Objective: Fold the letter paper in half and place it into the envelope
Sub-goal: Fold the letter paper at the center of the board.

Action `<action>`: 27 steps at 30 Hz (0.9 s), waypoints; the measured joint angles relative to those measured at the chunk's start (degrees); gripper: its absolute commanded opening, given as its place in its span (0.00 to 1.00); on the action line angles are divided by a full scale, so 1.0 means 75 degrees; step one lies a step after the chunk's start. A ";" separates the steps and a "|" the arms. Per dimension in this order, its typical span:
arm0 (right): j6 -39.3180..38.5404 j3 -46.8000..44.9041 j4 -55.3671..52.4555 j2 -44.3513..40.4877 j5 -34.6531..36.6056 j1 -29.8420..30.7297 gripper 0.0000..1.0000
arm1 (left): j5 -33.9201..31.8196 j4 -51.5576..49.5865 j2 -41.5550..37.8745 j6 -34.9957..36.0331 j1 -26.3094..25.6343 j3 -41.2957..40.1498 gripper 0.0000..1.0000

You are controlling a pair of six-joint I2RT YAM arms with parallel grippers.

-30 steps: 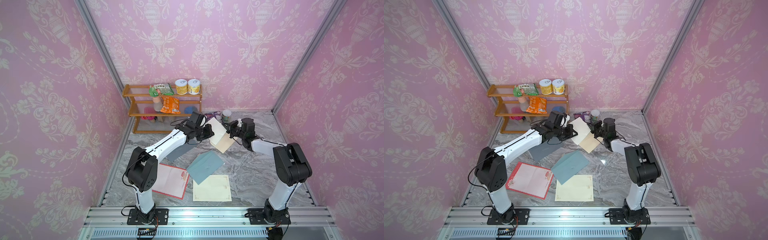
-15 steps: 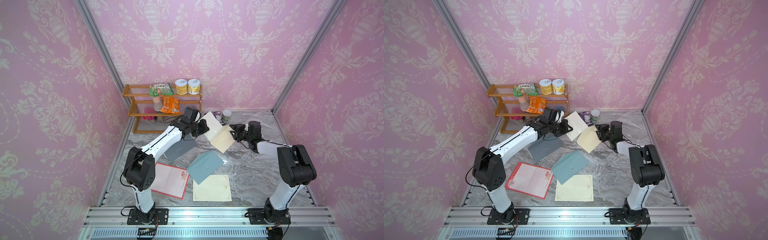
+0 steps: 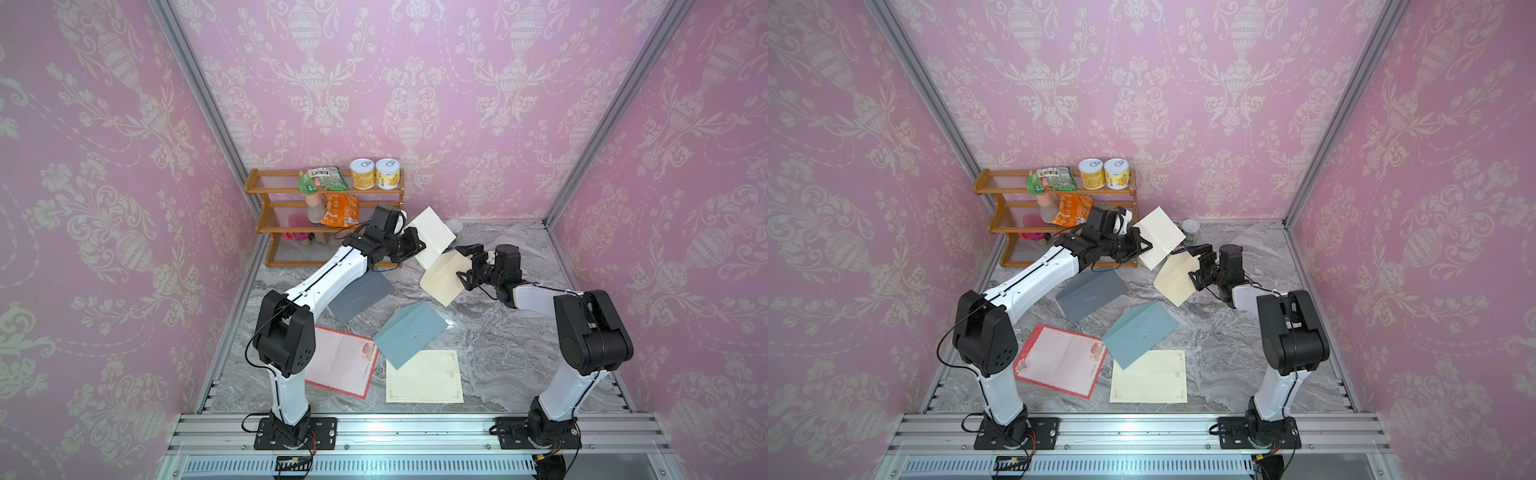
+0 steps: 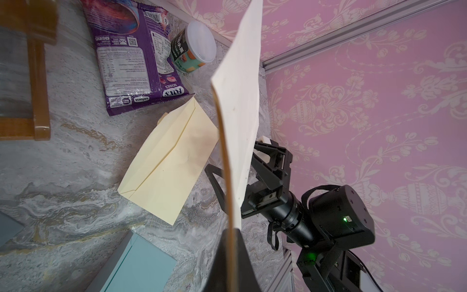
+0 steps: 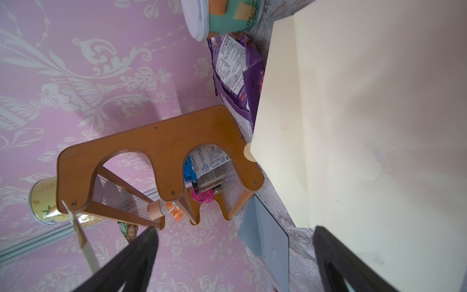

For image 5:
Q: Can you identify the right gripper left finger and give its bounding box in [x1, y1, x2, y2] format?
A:
[75, 226, 159, 292]

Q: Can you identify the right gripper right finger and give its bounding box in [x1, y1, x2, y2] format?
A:
[313, 226, 396, 292]

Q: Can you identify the dark grey envelope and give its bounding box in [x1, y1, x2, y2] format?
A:
[238, 195, 289, 292]

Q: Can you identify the cream envelope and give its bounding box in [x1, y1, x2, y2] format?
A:
[251, 1, 467, 292]

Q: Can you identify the green snack bag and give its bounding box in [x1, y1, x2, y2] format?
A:
[118, 222, 139, 243]

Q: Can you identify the beige bottle on shelf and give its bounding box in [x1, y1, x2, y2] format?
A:
[147, 200, 169, 221]

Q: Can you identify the orange snack bag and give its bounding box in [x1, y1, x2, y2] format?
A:
[160, 201, 184, 222]

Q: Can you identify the pink item on shelf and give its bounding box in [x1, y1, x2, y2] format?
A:
[190, 187, 214, 204]

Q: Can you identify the blue lid cup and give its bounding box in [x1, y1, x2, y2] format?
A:
[183, 144, 231, 183]

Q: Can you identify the right yellow can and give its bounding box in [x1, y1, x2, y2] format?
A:
[28, 176, 103, 229]

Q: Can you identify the wooden three-tier shelf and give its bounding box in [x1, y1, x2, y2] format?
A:
[57, 105, 264, 230]

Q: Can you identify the purple snack bag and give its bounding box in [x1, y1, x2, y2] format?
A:
[207, 33, 265, 141]

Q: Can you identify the green instant noodle cup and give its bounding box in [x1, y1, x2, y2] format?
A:
[181, 0, 265, 41]

